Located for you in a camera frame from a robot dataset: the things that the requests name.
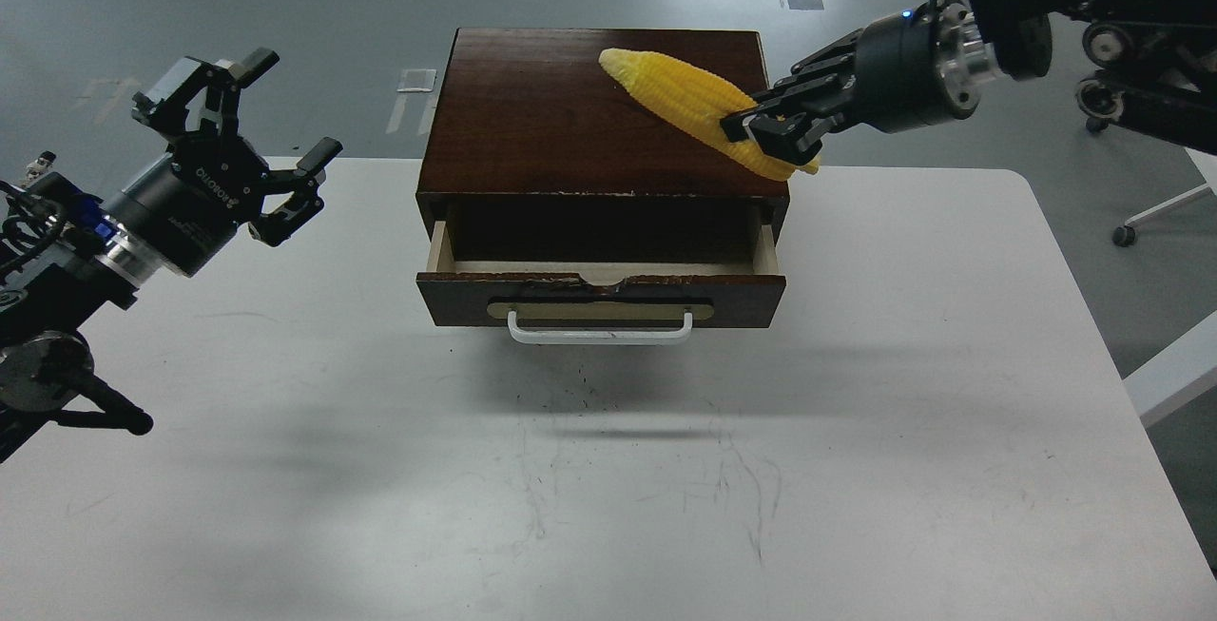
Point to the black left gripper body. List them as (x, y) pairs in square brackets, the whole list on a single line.
[(186, 210)]

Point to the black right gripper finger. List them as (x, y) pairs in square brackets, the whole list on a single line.
[(788, 128), (826, 73)]

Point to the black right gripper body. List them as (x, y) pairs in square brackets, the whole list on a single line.
[(909, 71)]

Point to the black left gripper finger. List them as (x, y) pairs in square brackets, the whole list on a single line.
[(301, 185), (194, 107)]

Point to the yellow plastic corn cob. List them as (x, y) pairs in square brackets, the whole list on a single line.
[(695, 101)]

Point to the wooden drawer with white handle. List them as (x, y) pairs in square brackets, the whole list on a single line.
[(605, 263)]

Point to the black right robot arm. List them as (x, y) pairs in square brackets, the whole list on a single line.
[(1153, 59)]

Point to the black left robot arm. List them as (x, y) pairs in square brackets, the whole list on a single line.
[(67, 253)]

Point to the dark wooden drawer cabinet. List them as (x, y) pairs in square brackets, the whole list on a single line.
[(535, 154)]

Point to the white office chair base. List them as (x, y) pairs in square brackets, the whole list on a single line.
[(1126, 234)]

